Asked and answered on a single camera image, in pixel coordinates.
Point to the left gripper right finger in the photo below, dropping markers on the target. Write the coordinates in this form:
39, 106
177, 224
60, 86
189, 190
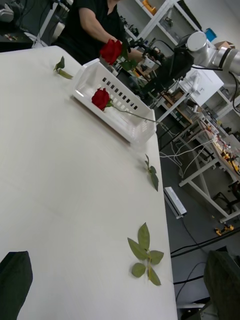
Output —
225, 287

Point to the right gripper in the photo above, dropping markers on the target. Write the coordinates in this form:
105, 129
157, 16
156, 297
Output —
165, 72

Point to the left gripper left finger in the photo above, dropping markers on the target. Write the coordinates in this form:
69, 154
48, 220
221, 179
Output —
13, 287

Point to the red artificial rose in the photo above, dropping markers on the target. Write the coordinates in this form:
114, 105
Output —
111, 51
101, 98

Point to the person's forearm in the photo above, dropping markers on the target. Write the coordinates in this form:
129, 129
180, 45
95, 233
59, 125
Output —
97, 25

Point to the silver and black right arm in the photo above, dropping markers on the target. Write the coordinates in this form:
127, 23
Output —
197, 43

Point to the person's hand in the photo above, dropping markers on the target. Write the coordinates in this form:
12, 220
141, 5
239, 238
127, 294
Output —
137, 54

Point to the white flat panel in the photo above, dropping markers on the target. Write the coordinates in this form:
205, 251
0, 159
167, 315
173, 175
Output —
207, 85

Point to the small yellow floor object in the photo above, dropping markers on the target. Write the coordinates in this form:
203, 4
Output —
220, 231

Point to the white shelf with goods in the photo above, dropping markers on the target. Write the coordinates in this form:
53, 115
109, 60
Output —
150, 7

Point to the shallow white slotted box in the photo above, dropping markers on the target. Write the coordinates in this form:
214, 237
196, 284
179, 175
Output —
87, 75

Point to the person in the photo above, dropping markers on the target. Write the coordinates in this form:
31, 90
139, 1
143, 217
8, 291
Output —
75, 42

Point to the loose green leaf twig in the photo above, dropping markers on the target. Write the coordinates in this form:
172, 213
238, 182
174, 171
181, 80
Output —
154, 180
60, 64
143, 236

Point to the white long power strip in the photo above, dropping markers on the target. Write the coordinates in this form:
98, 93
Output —
175, 201

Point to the black desk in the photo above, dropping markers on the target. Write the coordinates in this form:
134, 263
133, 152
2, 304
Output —
12, 40

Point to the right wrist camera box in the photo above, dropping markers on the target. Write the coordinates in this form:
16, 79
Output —
149, 61

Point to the white frame workbench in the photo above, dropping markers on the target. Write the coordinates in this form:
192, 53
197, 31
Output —
220, 147

